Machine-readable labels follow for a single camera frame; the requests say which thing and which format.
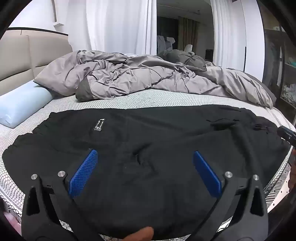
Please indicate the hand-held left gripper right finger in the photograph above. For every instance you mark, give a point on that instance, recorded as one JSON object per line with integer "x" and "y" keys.
{"x": 207, "y": 173}

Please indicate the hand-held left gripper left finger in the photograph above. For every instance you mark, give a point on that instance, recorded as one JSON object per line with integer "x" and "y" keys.
{"x": 83, "y": 173}

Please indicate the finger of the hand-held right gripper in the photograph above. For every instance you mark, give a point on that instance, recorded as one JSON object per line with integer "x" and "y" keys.
{"x": 286, "y": 134}

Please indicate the black pants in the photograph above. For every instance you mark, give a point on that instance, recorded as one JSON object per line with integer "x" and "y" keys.
{"x": 150, "y": 139}

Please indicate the person's left hand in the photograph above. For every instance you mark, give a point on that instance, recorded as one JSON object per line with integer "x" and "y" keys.
{"x": 141, "y": 234}

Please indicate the open wardrobe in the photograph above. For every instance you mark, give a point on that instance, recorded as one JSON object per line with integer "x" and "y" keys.
{"x": 286, "y": 69}

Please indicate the bed with honeycomb sheet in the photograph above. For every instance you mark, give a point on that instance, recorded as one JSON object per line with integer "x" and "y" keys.
{"x": 138, "y": 99}

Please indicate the light blue pillow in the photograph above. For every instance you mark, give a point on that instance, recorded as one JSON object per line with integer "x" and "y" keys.
{"x": 20, "y": 102}

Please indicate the dark screen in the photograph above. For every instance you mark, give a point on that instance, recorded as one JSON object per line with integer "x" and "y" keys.
{"x": 209, "y": 55}

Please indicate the grey duvet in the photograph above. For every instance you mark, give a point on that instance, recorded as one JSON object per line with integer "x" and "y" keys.
{"x": 138, "y": 76}

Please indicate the white curtain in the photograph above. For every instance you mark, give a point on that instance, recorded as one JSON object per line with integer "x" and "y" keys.
{"x": 226, "y": 34}
{"x": 115, "y": 25}

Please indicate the white chair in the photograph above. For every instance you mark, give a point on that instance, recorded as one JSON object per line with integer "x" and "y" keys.
{"x": 189, "y": 48}

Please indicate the beige padded headboard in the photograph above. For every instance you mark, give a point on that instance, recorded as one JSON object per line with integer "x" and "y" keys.
{"x": 18, "y": 58}

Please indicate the hanging pale clothes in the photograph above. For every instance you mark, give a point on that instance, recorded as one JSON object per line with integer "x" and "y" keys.
{"x": 165, "y": 42}

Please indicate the brown curtain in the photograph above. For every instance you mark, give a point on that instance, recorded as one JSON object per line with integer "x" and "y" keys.
{"x": 188, "y": 34}

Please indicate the white wall shelf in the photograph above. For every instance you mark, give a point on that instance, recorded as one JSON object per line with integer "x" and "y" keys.
{"x": 58, "y": 24}

